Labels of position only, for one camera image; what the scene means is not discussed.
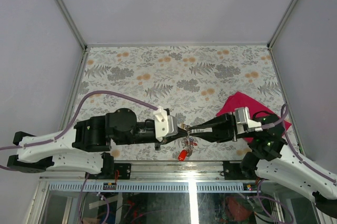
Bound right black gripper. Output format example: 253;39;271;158
188;111;256;143

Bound key bunch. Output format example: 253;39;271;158
178;123;197;161

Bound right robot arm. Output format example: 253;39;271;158
191;107;336;218

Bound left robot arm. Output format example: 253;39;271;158
6;108;187;179

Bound floral table mat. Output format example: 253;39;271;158
62;46;301;161

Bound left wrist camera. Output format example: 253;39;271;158
153;106;178;142

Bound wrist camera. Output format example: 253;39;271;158
234;107;263;134
153;106;178;142

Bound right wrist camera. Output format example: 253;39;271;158
234;107;263;134

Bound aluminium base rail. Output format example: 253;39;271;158
48;161;259;193

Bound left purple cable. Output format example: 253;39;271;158
0;91;158;172

